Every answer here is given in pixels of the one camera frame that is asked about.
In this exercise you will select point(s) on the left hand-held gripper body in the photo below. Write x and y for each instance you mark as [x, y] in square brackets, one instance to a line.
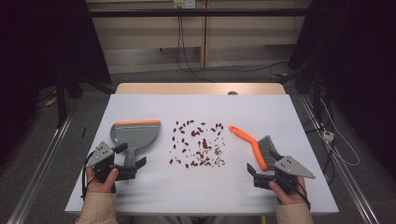
[100, 154]

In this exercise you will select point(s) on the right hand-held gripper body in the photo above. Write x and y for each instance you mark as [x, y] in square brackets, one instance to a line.
[291, 168]

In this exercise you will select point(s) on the grey dustpan with orange edge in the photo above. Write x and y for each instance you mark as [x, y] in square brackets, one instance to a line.
[137, 135]

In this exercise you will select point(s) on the orange brush with grey bristles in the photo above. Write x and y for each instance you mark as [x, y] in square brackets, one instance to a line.
[249, 138]

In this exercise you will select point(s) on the scatter of red beans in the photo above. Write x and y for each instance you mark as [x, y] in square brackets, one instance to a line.
[204, 143]

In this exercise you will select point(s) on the person's right hand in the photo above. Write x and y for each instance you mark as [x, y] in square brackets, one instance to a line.
[291, 198]

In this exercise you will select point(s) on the person's left hand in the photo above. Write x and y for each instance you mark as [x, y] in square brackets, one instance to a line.
[101, 186]

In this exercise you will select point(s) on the white power adapter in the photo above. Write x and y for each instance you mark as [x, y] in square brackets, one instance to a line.
[328, 136]

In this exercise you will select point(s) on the white table mat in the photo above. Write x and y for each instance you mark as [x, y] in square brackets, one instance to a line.
[193, 193]

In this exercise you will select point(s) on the black metal stand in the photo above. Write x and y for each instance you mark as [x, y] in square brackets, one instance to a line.
[316, 90]
[60, 102]

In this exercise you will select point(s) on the small round table knob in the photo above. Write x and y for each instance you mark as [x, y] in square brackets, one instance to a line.
[232, 93]

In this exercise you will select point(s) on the black curtain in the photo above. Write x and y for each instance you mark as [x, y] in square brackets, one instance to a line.
[37, 46]
[364, 62]

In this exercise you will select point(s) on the black horizontal bar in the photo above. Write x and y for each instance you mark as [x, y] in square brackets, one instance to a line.
[199, 12]

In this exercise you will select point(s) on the aluminium floor rail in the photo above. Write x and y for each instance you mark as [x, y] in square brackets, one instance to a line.
[37, 177]
[348, 180]

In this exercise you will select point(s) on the white wall socket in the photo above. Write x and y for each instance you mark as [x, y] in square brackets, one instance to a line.
[184, 3]

